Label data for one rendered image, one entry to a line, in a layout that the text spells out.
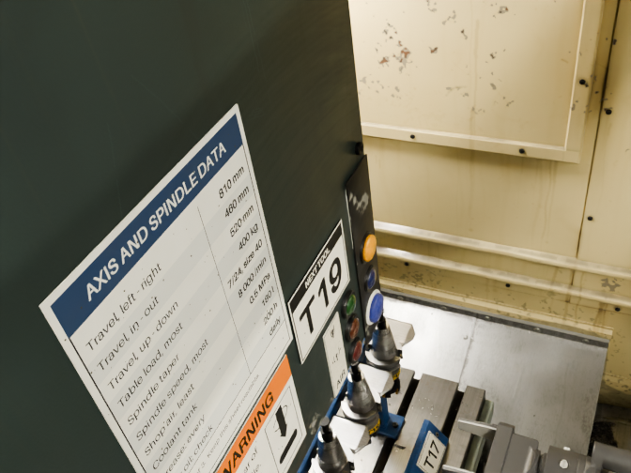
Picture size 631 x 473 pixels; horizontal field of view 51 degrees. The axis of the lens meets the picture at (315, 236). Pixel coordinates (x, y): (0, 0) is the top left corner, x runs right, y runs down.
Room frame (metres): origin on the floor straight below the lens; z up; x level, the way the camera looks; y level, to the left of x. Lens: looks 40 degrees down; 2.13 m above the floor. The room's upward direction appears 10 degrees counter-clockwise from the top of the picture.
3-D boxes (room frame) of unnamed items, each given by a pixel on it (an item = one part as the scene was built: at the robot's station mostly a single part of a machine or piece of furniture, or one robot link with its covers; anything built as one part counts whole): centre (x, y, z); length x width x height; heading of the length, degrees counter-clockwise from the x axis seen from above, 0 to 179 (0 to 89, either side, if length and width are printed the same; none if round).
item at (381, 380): (0.68, -0.05, 1.21); 0.07 x 0.05 x 0.01; 59
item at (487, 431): (0.59, -0.20, 1.18); 0.06 x 0.02 x 0.03; 59
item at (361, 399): (0.64, -0.02, 1.26); 0.04 x 0.04 x 0.07
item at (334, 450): (0.54, 0.03, 1.26); 0.04 x 0.04 x 0.07
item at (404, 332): (0.78, -0.11, 1.21); 0.07 x 0.05 x 0.01; 59
